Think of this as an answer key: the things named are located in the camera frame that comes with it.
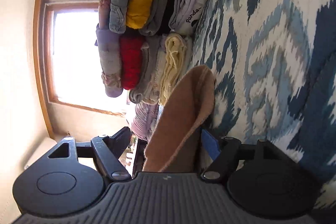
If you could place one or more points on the blue patterned bed quilt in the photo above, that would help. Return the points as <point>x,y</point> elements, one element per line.
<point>275,56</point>

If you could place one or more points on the pale pink knit sweater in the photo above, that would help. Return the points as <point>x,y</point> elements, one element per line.
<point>178,119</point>

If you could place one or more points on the grey panda-print folded garment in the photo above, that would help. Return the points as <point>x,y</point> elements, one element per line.
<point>186,8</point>

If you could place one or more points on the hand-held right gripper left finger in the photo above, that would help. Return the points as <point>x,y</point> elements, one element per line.
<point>119,140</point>

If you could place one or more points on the dark grey folded garment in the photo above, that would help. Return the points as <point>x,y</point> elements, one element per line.
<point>160,3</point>

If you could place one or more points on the purple flower-print folded blanket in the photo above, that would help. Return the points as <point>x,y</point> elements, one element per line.
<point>109,61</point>

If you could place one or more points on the window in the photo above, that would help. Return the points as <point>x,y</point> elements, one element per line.
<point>76,56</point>

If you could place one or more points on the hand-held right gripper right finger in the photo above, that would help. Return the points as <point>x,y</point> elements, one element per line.
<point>211,144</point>

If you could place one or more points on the red folded garment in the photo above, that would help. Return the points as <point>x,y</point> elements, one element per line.
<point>131,61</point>

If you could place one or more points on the light grey folded garment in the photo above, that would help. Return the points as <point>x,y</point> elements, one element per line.
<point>158,74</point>

